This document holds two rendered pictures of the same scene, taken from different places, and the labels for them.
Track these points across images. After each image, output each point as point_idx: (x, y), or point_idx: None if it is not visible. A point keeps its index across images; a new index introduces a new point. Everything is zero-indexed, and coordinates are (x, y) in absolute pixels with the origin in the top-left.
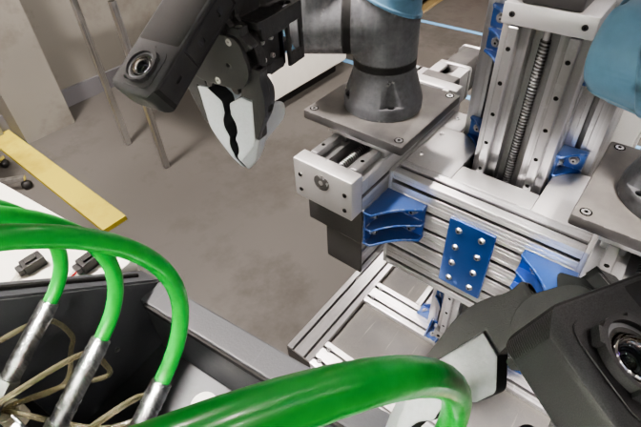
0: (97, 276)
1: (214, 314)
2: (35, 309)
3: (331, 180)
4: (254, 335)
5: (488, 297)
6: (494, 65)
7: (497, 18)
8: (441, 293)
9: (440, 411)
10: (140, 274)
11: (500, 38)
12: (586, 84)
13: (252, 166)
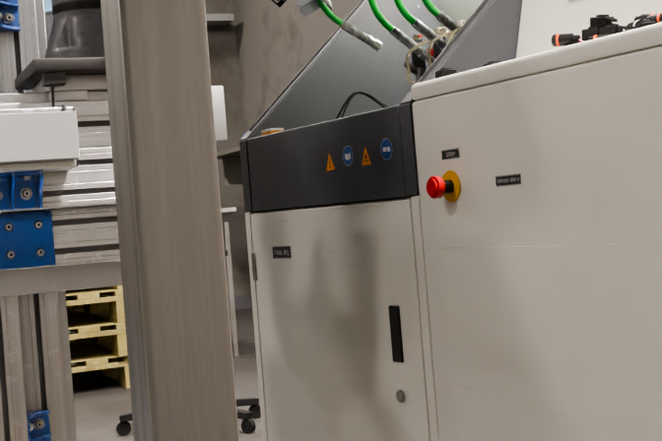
0: (433, 63)
1: (365, 112)
2: (444, 13)
3: None
4: (346, 117)
5: None
6: (36, 25)
7: None
8: (38, 437)
9: None
10: (411, 95)
11: None
12: None
13: None
